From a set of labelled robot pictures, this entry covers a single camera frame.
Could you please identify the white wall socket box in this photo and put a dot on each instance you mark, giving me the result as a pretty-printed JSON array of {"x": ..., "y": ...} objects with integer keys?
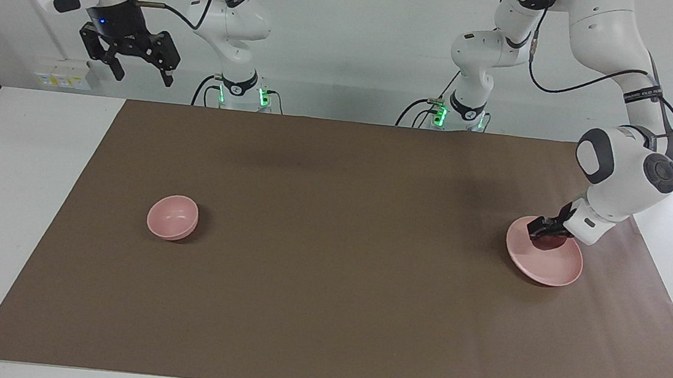
[{"x": 63, "y": 75}]

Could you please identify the pink plate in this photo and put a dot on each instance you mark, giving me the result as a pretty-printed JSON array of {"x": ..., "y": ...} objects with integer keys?
[{"x": 551, "y": 270}]

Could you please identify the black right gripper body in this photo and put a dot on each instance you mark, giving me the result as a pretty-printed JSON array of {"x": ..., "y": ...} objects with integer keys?
[{"x": 115, "y": 19}]

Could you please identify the red apple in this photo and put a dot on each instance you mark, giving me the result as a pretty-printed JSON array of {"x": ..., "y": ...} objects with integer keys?
[{"x": 547, "y": 245}]

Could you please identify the brown table mat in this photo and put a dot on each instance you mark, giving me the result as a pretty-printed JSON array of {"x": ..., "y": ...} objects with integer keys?
[{"x": 334, "y": 275}]

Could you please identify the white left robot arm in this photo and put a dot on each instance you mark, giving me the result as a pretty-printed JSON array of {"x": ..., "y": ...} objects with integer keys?
[{"x": 615, "y": 179}]

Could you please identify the pink bowl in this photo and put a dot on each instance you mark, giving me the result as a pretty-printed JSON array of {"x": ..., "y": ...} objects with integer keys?
[{"x": 172, "y": 217}]

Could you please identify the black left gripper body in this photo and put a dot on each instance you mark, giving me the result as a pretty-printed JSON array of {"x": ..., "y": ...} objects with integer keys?
[{"x": 566, "y": 220}]

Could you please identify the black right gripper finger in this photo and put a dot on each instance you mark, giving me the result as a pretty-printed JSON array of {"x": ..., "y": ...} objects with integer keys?
[
  {"x": 167, "y": 52},
  {"x": 94, "y": 42}
]

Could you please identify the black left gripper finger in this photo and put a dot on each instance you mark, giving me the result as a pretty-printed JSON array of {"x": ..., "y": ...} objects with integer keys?
[
  {"x": 559, "y": 235},
  {"x": 540, "y": 226}
]

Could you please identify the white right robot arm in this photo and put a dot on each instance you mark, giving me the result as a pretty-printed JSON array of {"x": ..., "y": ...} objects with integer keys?
[{"x": 235, "y": 19}]

